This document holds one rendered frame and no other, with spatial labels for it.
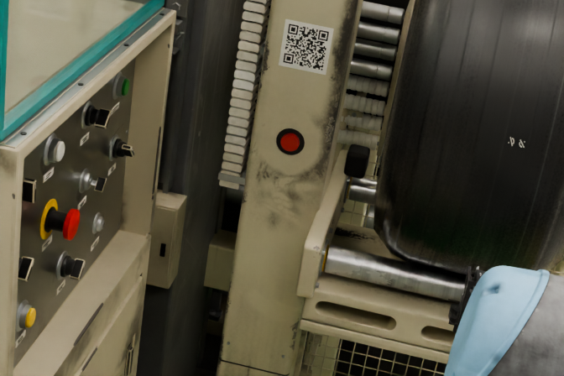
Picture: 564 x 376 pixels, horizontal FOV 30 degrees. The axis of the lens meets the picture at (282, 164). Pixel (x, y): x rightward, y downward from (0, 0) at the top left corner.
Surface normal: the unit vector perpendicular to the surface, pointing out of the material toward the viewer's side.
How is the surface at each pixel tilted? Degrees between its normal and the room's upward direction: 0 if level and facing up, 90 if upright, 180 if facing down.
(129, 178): 90
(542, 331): 50
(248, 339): 90
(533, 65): 61
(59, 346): 0
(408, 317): 90
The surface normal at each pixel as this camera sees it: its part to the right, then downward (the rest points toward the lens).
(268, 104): -0.19, 0.38
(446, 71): -0.37, -0.07
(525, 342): -0.07, -0.13
